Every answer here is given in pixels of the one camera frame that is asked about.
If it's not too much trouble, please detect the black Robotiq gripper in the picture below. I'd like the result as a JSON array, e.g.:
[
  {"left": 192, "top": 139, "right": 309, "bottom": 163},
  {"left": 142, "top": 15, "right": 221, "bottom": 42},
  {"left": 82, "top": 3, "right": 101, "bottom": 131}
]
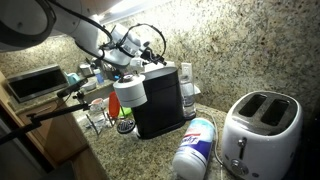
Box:
[{"left": 139, "top": 46, "right": 168, "bottom": 67}]

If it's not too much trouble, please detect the black and white coffee machine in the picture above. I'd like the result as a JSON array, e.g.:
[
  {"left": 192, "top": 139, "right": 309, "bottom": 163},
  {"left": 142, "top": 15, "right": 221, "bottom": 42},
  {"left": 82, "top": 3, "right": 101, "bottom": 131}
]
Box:
[{"left": 112, "top": 66, "right": 187, "bottom": 140}]

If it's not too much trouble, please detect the clear water tank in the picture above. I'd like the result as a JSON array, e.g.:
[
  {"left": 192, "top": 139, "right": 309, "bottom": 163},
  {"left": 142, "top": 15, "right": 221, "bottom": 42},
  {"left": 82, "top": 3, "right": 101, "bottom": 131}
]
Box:
[{"left": 179, "top": 73, "right": 198, "bottom": 121}]

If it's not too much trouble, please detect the under-cabinet light tube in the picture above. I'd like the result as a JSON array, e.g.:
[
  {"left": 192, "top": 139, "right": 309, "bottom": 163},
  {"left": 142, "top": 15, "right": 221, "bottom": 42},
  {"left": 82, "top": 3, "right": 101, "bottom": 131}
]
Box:
[{"left": 91, "top": 0, "right": 173, "bottom": 26}]

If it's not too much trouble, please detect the soap bottle with blue label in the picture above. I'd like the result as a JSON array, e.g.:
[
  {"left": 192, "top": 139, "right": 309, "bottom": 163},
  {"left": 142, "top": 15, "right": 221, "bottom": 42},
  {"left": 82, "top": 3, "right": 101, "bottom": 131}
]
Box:
[{"left": 94, "top": 68, "right": 105, "bottom": 85}]

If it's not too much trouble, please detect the green small item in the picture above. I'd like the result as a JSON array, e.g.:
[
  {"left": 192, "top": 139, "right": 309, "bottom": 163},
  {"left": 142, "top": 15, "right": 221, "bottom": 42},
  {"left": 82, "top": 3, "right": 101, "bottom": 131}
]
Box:
[{"left": 119, "top": 106, "right": 133, "bottom": 118}]

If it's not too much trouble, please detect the red plastic cup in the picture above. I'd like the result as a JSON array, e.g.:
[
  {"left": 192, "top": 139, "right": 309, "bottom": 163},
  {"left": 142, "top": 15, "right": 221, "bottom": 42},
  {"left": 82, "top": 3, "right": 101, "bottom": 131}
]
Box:
[{"left": 108, "top": 90, "right": 121, "bottom": 119}]

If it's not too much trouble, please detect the grey metal pot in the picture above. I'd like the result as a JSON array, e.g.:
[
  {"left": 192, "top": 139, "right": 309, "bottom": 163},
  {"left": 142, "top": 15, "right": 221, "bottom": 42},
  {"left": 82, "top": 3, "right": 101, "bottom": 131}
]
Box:
[{"left": 78, "top": 63, "right": 95, "bottom": 78}]

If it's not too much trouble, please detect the white dish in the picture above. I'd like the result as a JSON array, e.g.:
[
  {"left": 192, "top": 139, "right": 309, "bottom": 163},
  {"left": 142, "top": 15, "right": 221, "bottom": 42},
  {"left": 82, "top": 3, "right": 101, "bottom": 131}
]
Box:
[{"left": 81, "top": 81, "right": 98, "bottom": 93}]

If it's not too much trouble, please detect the glass jar with red rim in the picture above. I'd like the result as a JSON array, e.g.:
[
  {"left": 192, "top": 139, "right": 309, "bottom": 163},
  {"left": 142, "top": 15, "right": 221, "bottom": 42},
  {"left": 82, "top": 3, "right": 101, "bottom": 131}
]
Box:
[{"left": 89, "top": 97, "right": 106, "bottom": 113}]

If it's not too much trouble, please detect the upper kitchen cabinet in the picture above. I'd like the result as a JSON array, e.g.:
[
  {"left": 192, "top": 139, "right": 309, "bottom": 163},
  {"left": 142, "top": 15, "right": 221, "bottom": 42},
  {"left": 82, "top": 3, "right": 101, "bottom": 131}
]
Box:
[{"left": 79, "top": 0, "right": 123, "bottom": 16}]

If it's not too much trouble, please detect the clear glass cup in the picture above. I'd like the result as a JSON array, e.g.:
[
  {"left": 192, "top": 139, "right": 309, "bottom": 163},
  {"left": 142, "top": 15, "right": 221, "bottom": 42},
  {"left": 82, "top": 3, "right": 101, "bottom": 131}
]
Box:
[{"left": 84, "top": 109, "right": 116, "bottom": 136}]

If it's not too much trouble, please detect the teal small container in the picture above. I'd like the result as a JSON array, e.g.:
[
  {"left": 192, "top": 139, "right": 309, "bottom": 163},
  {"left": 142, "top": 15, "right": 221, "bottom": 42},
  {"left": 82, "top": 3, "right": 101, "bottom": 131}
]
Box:
[{"left": 65, "top": 72, "right": 81, "bottom": 86}]

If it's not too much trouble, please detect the white wipes canister blue label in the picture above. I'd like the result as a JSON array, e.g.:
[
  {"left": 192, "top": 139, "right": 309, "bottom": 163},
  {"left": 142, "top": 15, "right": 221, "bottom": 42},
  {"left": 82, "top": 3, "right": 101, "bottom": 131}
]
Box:
[{"left": 171, "top": 117, "right": 216, "bottom": 180}]

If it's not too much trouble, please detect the stainless toaster oven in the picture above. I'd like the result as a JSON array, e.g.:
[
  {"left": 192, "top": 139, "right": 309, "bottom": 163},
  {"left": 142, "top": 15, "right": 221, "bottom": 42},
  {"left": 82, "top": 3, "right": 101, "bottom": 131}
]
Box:
[{"left": 6, "top": 64, "right": 70, "bottom": 104}]

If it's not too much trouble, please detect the wooden base cabinet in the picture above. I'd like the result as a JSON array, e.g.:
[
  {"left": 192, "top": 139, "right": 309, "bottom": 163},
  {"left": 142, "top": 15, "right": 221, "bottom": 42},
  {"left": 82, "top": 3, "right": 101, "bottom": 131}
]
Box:
[{"left": 0, "top": 70, "right": 110, "bottom": 180}]

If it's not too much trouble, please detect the white two-slot toaster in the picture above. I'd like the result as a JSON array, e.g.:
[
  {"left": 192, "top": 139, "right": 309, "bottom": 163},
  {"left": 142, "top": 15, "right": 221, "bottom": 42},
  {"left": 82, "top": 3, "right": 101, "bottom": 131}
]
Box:
[{"left": 220, "top": 90, "right": 304, "bottom": 180}]

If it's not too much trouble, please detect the white wall outlet plate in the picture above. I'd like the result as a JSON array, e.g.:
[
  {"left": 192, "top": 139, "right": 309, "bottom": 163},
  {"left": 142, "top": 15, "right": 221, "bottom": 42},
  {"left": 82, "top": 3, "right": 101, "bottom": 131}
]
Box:
[{"left": 180, "top": 62, "right": 193, "bottom": 78}]

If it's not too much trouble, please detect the black camera on stand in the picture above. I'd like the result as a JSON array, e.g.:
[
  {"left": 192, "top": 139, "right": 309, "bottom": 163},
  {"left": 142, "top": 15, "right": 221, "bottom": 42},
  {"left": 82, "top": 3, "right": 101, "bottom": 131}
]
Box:
[{"left": 55, "top": 78, "right": 90, "bottom": 99}]

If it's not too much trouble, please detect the white toaster power cable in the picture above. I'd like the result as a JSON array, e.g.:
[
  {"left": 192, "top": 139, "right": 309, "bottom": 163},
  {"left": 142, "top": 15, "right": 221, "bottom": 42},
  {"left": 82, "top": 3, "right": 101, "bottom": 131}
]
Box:
[{"left": 196, "top": 107, "right": 225, "bottom": 180}]

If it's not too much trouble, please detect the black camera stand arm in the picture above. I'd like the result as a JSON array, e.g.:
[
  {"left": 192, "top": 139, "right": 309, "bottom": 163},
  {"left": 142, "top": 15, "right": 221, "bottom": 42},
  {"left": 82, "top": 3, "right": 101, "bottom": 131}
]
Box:
[{"left": 0, "top": 89, "right": 92, "bottom": 147}]

